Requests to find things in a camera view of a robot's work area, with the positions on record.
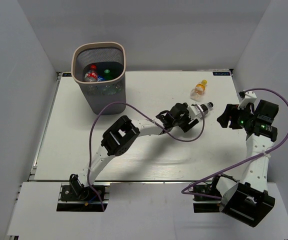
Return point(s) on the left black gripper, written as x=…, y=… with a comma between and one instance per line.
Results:
x=186, y=127

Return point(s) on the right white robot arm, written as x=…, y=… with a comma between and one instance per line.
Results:
x=248, y=200

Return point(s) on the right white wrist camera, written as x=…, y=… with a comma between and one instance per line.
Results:
x=247, y=97

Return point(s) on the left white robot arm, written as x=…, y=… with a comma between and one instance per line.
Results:
x=120, y=136

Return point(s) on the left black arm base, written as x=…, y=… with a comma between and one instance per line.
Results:
x=87, y=202

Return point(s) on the small bottle yellow cap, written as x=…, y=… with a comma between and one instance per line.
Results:
x=198, y=91

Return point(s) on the grey mesh waste bin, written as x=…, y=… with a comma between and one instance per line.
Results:
x=105, y=55

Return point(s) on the clear bottle black label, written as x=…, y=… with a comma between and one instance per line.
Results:
x=204, y=108

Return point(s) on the green plastic bottle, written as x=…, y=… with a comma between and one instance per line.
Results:
x=110, y=74

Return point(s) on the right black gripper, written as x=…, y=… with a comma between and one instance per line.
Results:
x=223, y=119

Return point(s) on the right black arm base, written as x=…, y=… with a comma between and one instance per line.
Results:
x=212, y=197

